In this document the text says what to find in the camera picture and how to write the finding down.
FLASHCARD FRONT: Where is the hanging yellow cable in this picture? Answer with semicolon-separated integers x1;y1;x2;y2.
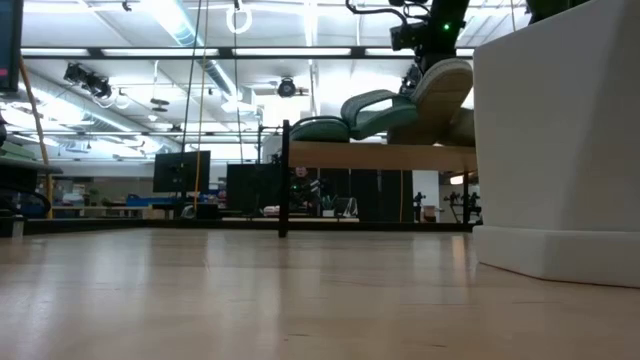
193;0;209;206

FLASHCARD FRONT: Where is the hanging black cable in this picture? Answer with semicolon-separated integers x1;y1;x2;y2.
179;0;202;152

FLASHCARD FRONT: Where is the green rubber slide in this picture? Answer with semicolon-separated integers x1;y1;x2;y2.
289;115;351;144
340;89;419;142

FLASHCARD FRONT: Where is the wooden shelf with black legs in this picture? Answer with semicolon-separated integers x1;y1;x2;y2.
278;118;477;239

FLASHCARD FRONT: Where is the black ceiling spotlight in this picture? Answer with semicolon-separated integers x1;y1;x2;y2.
276;75;298;99
62;61;113;100
398;63;424;99

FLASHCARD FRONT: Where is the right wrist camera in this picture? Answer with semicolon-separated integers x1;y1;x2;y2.
388;22;430;52

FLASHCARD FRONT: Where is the long light bar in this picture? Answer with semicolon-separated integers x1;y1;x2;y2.
19;46;475;61

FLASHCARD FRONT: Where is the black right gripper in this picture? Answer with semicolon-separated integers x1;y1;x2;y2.
417;35;467;74

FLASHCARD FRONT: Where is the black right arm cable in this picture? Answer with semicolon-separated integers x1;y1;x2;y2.
344;0;431;26

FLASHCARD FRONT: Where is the person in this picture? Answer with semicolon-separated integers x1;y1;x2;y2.
288;166;322;214

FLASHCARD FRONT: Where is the white cable loop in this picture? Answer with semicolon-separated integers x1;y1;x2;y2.
225;4;254;35

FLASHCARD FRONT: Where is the grey rubber slide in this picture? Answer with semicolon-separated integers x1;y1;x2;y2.
387;57;474;147
447;107;476;148

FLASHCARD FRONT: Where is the black partition panel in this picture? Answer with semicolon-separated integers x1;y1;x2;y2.
319;169;414;223

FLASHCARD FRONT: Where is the computer monitor blue screen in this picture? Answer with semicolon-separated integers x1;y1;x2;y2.
0;0;25;94

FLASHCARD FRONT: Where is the black aluminium rig frame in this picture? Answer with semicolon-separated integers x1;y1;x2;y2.
22;217;474;234

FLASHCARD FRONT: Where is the black desk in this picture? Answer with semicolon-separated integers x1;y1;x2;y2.
0;158;64;176

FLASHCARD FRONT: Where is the white plant pot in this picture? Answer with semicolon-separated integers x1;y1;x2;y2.
472;0;640;290

